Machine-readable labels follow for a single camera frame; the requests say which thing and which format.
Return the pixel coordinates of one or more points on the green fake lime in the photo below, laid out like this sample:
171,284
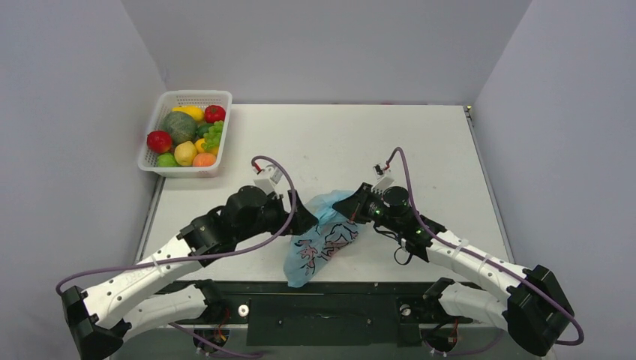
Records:
166,160

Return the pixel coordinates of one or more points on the yellow fake lemon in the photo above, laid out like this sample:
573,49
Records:
185,154

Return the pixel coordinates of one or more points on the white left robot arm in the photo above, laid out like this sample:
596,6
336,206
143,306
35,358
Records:
102,317

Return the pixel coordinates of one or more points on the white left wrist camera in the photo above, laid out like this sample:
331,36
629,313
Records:
268,178

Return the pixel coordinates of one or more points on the green fake grapes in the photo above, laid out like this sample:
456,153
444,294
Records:
212,137

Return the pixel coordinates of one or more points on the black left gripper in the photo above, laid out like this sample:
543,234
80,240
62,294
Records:
302,220

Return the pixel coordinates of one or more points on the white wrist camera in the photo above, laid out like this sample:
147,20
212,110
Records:
384,178
268,178

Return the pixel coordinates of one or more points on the green fake melon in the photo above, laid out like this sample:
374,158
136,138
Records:
180,126

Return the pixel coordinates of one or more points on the orange fake peach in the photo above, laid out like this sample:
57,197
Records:
204,160

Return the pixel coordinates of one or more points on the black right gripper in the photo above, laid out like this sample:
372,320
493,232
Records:
361,205

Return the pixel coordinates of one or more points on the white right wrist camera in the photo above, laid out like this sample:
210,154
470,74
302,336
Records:
384,178

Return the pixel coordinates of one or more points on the dark green fake avocado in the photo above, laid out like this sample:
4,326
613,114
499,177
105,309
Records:
203,129

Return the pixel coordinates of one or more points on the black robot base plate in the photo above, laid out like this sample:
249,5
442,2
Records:
322,313

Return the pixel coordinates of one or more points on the red fake apple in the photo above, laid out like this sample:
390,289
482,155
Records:
159,142

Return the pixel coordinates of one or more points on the white plastic basket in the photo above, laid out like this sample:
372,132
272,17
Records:
146,158

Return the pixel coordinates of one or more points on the red fake tomato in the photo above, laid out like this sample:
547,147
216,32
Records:
214,113

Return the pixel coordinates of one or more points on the light blue printed plastic bag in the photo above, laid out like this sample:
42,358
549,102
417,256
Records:
310,252

